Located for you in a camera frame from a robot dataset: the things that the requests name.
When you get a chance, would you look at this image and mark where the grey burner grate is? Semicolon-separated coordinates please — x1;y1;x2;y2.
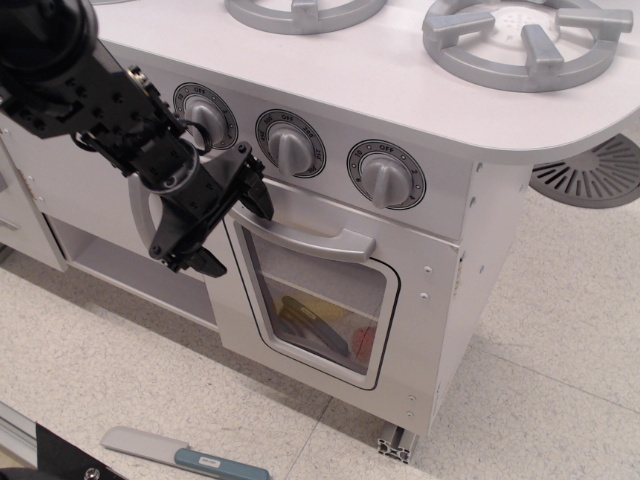
422;1;634;93
225;1;386;35

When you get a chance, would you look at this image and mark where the red toy tomato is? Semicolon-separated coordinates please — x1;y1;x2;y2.
351;327;376;363

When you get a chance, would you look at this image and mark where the grey right burner grate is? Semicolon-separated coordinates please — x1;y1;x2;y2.
422;1;634;93

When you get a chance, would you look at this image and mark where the white cabinet door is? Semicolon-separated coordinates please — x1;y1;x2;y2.
1;117;149;258

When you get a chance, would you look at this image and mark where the yellow toy corn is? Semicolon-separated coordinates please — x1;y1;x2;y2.
290;293;349;323

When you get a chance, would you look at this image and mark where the grey left burner grate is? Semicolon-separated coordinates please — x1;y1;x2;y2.
225;1;386;35

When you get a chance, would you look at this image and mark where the grey cabinet door handle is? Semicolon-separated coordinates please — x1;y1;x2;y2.
127;174;168;266

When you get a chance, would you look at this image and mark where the grey slotted round disc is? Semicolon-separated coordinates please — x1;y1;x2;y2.
529;134;639;209

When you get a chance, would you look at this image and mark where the aluminium extrusion foot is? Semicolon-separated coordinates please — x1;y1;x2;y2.
377;422;419;464

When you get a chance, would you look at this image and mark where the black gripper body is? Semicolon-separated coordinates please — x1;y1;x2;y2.
151;142;265;272

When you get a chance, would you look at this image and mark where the black mount plate with rail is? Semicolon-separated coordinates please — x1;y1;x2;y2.
1;402;124;480

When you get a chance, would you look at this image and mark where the white toy kitchen stove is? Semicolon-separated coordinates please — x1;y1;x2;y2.
2;1;639;421

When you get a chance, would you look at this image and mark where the grey stove knob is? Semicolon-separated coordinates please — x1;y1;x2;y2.
346;139;427;210
173;83;238;150
255;109;326;179

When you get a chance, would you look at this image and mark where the grey middle stove knob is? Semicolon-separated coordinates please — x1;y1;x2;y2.
255;109;326;179

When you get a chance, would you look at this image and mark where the grey right stove knob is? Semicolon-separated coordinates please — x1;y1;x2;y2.
346;139;427;210

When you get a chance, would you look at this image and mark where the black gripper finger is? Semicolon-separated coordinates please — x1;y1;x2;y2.
240;177;274;219
189;247;227;278

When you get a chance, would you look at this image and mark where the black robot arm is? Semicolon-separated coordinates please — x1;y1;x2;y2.
1;1;274;278

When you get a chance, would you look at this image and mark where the grey left stove knob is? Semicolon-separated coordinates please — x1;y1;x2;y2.
173;83;238;150

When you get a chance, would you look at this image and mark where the toy knife blue handle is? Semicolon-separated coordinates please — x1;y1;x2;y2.
101;426;271;480

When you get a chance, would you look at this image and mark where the white oven door with window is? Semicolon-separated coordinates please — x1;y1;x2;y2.
207;182;458;435

